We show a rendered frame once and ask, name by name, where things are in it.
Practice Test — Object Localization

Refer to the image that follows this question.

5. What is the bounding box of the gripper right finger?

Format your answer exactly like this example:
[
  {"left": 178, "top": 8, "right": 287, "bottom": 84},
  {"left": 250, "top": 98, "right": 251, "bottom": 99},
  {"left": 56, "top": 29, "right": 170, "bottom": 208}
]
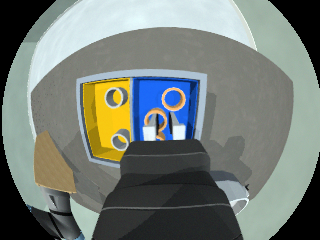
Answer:
[{"left": 169, "top": 112, "right": 185, "bottom": 140}]

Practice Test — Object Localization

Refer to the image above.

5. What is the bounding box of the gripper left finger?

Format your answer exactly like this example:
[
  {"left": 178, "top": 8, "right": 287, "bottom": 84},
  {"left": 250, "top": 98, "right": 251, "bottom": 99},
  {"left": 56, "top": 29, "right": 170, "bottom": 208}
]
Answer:
[{"left": 143, "top": 113, "right": 159, "bottom": 141}]

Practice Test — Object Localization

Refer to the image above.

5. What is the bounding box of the bronze bushing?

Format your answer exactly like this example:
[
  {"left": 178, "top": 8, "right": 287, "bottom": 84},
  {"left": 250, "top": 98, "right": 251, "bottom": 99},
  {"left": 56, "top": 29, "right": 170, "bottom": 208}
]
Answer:
[
  {"left": 162, "top": 88, "right": 185, "bottom": 111},
  {"left": 156, "top": 131, "right": 166, "bottom": 140},
  {"left": 144, "top": 107, "right": 167, "bottom": 132}
]

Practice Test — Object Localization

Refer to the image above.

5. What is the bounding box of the grey metal sleeve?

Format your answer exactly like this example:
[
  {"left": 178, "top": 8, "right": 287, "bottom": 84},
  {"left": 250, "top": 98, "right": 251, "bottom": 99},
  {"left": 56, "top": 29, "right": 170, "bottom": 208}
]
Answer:
[
  {"left": 104, "top": 87, "right": 128, "bottom": 109},
  {"left": 111, "top": 128, "right": 130, "bottom": 151}
]

